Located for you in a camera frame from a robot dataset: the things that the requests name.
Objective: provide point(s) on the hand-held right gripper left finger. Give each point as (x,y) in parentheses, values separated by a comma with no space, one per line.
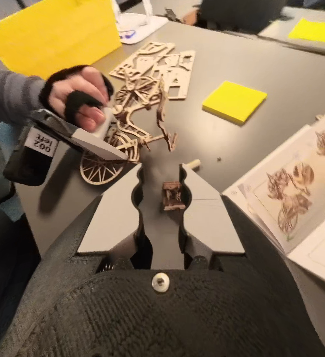
(109,212)

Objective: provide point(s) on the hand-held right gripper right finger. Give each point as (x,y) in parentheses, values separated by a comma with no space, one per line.
(212,220)

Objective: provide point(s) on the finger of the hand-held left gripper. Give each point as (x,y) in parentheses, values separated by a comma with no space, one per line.
(106,122)
(101,147)

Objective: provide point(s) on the wooden bicycle model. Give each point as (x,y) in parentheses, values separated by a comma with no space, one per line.
(134,111)

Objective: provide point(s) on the small wooden basket part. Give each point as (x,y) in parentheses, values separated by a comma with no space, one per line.
(174,195)

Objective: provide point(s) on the person's left forearm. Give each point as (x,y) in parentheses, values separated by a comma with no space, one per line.
(9,94)

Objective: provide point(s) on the person's left hand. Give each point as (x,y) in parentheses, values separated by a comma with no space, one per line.
(67,86)

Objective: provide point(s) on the short wooden dowel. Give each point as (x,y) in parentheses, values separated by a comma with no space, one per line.
(195,163)

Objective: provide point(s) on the wooden cut-out part sheet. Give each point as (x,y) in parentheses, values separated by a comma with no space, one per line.
(176,75)

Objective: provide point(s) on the white instruction booklet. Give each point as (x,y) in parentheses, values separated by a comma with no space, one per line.
(299,200)

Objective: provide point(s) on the person's dark clothing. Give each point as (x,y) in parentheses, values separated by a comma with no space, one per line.
(0,265)

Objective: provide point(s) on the yellow paper bag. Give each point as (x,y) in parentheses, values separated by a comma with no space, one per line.
(53,36)

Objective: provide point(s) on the white plastic stand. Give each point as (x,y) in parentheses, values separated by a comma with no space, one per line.
(148,23)

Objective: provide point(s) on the yellow sticky note pad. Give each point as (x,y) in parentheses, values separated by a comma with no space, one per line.
(233,101)

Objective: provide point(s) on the dark office chair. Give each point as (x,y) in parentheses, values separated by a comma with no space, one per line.
(240,14)

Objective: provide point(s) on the yellow paper sheet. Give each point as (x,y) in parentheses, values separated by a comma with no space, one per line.
(315,30)

